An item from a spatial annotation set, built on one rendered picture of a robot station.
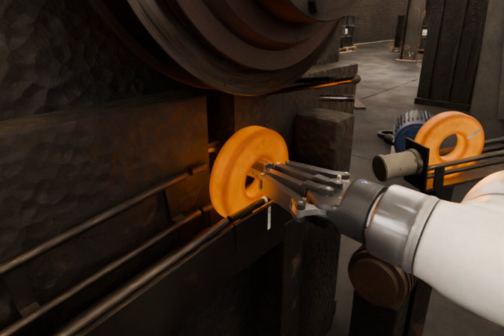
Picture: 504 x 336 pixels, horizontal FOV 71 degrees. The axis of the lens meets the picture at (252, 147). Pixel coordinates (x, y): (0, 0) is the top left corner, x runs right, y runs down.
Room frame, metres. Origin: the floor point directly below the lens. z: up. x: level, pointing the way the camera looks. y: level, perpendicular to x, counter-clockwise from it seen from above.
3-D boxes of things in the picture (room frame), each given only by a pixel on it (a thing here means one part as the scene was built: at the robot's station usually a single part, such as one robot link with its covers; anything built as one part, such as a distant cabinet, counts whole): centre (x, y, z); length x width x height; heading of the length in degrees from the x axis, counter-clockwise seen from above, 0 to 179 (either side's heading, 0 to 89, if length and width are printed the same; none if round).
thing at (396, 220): (0.36, -0.17, 0.75); 0.09 x 0.06 x 0.09; 138
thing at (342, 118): (0.70, -0.15, 0.68); 0.11 x 0.08 x 0.24; 48
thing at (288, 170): (0.46, -0.08, 0.76); 0.11 x 0.01 x 0.04; 47
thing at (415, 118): (2.47, -1.19, 0.17); 0.57 x 0.31 x 0.34; 158
